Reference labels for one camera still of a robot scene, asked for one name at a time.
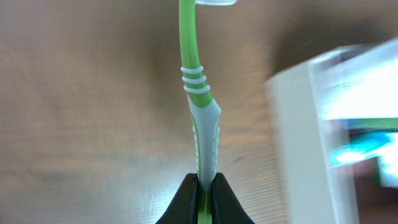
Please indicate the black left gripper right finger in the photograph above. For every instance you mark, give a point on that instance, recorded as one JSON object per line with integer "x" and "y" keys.
{"x": 225, "y": 206}

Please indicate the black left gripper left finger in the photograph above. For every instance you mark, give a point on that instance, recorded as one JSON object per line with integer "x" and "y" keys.
{"x": 183, "y": 209}

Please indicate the green white toothbrush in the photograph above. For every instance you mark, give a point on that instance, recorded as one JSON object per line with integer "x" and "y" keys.
{"x": 205, "y": 111}

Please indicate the Colgate toothpaste tube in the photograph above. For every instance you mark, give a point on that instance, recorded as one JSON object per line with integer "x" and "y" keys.
{"x": 366, "y": 146}

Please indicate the white box pink interior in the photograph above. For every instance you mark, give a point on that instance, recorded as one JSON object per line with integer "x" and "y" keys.
{"x": 323, "y": 103}

